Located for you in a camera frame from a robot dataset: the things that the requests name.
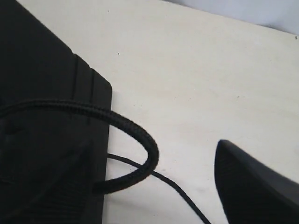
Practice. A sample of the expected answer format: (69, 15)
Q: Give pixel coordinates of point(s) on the white backdrop curtain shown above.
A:
(282, 15)

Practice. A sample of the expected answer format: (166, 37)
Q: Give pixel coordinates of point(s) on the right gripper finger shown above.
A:
(250, 192)

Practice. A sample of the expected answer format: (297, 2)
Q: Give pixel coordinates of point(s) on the black plastic carrying case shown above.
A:
(49, 159)

